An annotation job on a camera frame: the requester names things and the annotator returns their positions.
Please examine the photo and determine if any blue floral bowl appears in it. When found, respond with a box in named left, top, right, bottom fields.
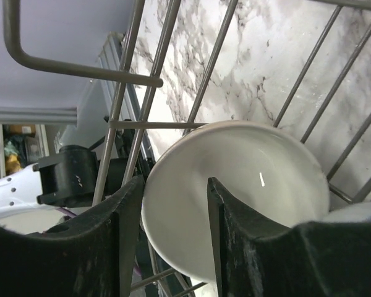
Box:
left=321, top=201, right=371, bottom=223

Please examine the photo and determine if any beige patterned bowl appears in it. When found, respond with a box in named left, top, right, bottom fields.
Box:
left=141, top=121, right=330, bottom=283

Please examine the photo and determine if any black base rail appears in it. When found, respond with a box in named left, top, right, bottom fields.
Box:
left=101, top=33, right=198, bottom=297

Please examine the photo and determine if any grey wire dish rack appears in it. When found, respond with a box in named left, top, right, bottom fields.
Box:
left=1, top=0, right=371, bottom=297

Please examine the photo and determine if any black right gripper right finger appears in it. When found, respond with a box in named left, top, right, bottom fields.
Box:
left=207, top=178, right=371, bottom=296

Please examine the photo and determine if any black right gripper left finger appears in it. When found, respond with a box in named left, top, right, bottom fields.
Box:
left=0, top=176, right=144, bottom=296

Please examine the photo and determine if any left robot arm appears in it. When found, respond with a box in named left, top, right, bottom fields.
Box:
left=0, top=145, right=100, bottom=219

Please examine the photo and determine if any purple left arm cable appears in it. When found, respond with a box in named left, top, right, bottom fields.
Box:
left=57, top=206, right=146, bottom=279

